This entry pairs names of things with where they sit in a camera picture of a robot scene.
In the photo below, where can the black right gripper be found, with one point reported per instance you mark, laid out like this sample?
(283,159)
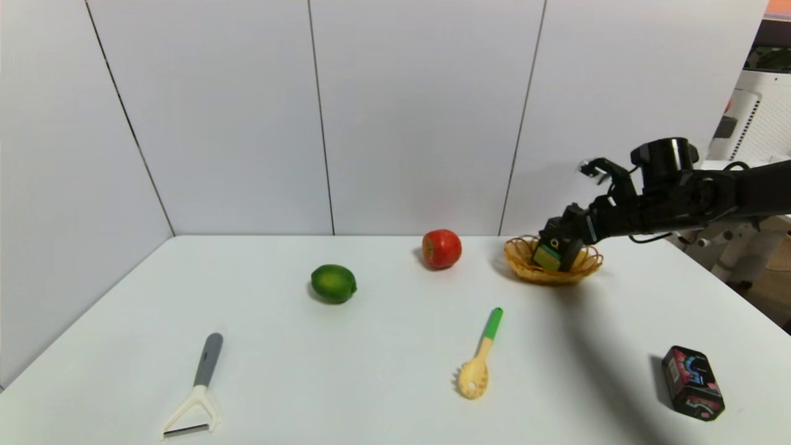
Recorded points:
(579,229)

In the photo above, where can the green and yellow small box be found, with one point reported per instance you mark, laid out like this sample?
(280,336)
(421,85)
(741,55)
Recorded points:
(547,257)

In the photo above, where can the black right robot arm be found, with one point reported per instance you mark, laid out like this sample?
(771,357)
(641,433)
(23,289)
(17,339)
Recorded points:
(704,191)

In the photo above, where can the yellow woven basket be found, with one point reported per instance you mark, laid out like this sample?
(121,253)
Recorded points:
(534,269)

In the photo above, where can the red round fruit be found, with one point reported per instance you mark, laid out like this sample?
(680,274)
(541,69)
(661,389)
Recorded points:
(442,248)

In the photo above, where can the white metal stand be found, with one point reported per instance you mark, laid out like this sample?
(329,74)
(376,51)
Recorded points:
(735,244)

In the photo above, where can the black box with red print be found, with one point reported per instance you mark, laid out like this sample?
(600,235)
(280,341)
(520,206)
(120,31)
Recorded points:
(692,382)

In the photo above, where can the green round fruit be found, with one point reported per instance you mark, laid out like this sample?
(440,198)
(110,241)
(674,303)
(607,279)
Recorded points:
(334,283)

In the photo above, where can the white perforated machine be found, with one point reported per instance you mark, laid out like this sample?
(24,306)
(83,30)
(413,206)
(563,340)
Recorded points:
(757,114)

